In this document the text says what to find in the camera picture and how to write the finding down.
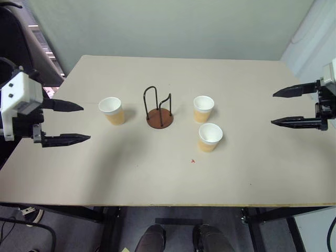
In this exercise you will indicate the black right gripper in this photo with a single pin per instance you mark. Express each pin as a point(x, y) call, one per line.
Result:
point(325, 107)

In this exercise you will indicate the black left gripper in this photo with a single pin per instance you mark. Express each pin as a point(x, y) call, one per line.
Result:
point(23, 123)

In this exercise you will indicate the orange and white paper cup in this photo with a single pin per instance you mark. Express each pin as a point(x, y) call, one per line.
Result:
point(207, 143)
point(201, 113)
point(115, 116)

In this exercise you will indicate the dark rounded shape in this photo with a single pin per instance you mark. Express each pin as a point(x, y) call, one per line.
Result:
point(152, 239)
point(210, 240)

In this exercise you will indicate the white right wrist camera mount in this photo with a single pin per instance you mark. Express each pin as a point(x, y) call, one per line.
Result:
point(330, 74)

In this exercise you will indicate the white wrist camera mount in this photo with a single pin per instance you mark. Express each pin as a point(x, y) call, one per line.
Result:
point(330, 74)
point(18, 89)

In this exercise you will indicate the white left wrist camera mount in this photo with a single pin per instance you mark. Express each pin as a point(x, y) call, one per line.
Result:
point(18, 89)

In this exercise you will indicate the black metal table frame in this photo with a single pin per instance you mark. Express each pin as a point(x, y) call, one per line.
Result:
point(253, 228)

